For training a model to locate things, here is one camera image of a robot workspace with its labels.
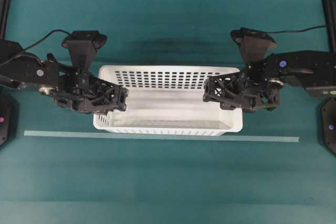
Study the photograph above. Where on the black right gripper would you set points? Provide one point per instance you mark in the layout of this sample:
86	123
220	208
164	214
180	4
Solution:
257	91

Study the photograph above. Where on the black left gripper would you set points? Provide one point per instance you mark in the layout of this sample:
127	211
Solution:
73	86

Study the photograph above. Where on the white perforated plastic basket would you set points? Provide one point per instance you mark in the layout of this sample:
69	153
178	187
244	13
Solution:
167	100

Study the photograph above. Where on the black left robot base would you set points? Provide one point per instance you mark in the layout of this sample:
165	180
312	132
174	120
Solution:
9	117

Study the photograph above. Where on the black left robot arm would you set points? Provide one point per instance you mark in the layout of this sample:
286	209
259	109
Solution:
25	71

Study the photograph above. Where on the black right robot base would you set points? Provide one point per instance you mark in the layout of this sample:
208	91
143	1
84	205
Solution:
326	113

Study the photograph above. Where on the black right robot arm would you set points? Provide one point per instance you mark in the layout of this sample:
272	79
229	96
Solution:
314	71

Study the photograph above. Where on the light green tape strip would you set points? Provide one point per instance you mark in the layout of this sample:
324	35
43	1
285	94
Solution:
231	138

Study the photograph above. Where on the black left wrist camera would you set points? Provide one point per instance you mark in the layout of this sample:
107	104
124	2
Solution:
83	46

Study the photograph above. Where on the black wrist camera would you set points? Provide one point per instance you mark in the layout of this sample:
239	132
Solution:
83	46
253	45

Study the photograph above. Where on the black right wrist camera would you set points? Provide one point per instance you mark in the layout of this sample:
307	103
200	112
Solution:
253	45

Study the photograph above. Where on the black left frame post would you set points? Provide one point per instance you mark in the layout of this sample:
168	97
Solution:
4	9

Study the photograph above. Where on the black frame post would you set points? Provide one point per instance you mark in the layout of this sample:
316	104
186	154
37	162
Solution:
329	15
4	9

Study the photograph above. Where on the black right frame post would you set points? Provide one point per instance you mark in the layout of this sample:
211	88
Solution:
329	15

